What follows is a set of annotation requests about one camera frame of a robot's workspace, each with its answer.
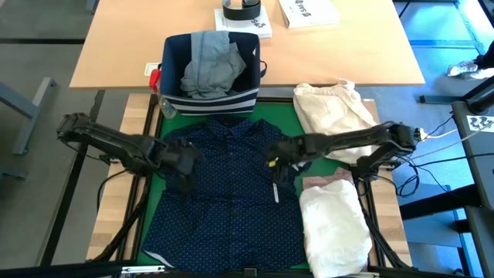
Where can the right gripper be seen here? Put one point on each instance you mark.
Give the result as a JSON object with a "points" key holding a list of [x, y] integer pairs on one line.
{"points": [[289, 148]]}

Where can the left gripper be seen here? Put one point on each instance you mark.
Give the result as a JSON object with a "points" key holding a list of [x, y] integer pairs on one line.
{"points": [[179, 156]]}

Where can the pink waffle-knit shirt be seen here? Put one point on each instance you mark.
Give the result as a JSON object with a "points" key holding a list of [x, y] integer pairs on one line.
{"points": [[324, 179]]}

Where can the dark navy garment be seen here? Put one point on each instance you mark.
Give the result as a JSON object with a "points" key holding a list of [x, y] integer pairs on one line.
{"points": [[231, 216]]}

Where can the white shirt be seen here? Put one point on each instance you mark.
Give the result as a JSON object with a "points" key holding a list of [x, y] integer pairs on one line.
{"points": [[335, 228]]}

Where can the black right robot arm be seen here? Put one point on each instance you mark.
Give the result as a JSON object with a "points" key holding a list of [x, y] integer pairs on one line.
{"points": [[359, 137]]}

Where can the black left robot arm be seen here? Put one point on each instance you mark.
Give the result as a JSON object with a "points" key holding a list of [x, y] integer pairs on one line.
{"points": [[112, 143]]}

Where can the green table mat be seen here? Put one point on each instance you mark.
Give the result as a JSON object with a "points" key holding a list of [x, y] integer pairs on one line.
{"points": [[285, 116]]}

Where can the clear bottle with red cap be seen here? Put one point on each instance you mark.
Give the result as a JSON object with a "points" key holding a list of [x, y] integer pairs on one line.
{"points": [[166, 106]]}

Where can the cream cloth garment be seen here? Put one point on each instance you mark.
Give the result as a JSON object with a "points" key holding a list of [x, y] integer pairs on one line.
{"points": [[332, 112]]}

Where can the navy white striped basket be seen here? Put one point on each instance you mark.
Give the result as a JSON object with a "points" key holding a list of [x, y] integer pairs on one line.
{"points": [[208, 104]]}

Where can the small white square plate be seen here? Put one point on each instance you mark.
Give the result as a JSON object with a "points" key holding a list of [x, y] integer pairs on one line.
{"points": [[150, 69]]}

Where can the grey garment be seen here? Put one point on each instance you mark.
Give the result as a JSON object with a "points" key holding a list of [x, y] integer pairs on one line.
{"points": [[212, 65]]}

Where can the light wooden table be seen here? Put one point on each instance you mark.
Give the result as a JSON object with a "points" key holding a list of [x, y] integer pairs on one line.
{"points": [[347, 58]]}

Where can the small white printed box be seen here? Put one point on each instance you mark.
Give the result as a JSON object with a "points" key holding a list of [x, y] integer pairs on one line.
{"points": [[247, 25]]}

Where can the white printed flat box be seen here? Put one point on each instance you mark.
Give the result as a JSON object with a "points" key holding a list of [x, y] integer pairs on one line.
{"points": [[308, 13]]}

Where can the black curved band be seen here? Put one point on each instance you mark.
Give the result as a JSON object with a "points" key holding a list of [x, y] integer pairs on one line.
{"points": [[241, 13]]}

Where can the grey metal furniture leg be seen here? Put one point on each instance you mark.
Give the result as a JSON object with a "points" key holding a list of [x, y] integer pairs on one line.
{"points": [[34, 116]]}

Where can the black side desk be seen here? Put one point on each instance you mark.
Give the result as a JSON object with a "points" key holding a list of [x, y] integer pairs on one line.
{"points": [[478, 173]]}

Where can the white marker tag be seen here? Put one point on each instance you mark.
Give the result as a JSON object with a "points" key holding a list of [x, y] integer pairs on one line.
{"points": [[480, 123]]}

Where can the person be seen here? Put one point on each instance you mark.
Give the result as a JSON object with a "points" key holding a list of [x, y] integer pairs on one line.
{"points": [[461, 69]]}

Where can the black aluminium table frame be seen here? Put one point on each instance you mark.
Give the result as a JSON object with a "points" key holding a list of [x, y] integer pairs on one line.
{"points": [[127, 231]]}

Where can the silver metal bracket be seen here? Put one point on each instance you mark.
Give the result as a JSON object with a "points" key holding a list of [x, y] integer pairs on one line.
{"points": [[370, 275], [143, 269]]}

